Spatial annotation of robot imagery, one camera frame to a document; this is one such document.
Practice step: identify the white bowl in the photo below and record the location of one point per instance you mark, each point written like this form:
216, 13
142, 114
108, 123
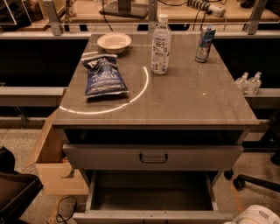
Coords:
114, 42

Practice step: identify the white power strip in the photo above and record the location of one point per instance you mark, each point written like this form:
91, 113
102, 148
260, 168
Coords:
201, 5

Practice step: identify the black monitor stand base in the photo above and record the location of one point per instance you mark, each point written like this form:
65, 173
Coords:
126, 9

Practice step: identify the grey top drawer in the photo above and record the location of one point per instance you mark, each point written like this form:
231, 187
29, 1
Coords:
152, 157

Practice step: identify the clear plastic water bottle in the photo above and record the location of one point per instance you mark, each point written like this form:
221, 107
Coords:
161, 46

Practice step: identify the black office chair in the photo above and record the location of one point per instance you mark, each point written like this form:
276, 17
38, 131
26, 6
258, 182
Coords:
17, 190

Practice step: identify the right sanitizer bottle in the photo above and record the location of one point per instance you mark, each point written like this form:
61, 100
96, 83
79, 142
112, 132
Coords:
253, 84

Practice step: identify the black chair base with wheels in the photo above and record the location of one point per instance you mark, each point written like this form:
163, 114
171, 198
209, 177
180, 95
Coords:
240, 181

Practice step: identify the cardboard box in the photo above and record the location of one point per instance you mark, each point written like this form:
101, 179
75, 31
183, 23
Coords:
55, 172

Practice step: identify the blue silver energy drink can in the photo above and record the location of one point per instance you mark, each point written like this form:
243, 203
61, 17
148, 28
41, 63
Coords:
206, 38

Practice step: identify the grey drawer cabinet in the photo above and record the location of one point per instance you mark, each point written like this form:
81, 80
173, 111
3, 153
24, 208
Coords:
191, 104

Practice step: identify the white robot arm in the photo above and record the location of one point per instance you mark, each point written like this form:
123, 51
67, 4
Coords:
256, 214

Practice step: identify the blue chip bag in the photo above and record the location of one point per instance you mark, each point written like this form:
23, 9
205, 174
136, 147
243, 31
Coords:
103, 77

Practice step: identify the grey drawer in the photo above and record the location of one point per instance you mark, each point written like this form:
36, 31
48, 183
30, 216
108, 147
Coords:
151, 197
152, 157

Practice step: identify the left sanitizer bottle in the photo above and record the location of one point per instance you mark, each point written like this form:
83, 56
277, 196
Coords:
242, 82

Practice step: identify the sanitizer bottle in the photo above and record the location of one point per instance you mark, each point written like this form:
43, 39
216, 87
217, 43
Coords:
242, 82
253, 84

